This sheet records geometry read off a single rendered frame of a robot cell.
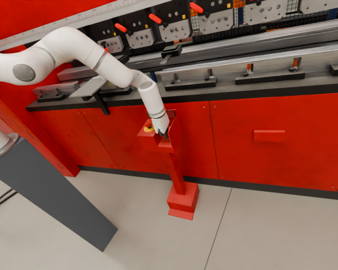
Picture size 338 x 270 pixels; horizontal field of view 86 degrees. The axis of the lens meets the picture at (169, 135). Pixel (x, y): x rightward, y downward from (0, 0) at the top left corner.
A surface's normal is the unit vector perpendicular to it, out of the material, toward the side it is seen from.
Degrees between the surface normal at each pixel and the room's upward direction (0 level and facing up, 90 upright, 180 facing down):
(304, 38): 90
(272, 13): 90
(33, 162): 90
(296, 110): 90
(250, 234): 0
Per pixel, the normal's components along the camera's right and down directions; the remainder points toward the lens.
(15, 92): 0.92, 0.01
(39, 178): 0.84, 0.15
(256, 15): -0.29, 0.67
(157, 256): -0.25, -0.74
